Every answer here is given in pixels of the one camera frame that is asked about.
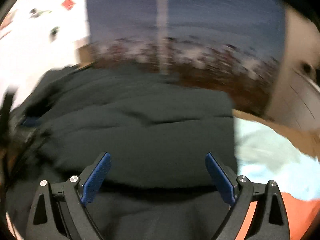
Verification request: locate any white cabinet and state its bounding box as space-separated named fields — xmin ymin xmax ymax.
xmin=265 ymin=8 xmax=319 ymax=130

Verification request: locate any blue printed fabric wardrobe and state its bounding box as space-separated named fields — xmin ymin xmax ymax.
xmin=86 ymin=0 xmax=285 ymax=115

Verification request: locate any black padded jacket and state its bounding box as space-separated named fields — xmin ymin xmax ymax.
xmin=7 ymin=67 xmax=237 ymax=239

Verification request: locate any colour-block bed sheet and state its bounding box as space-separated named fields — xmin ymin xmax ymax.
xmin=233 ymin=110 xmax=319 ymax=239

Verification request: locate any red paper wall decoration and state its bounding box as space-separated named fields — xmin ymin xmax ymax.
xmin=61 ymin=0 xmax=75 ymax=11

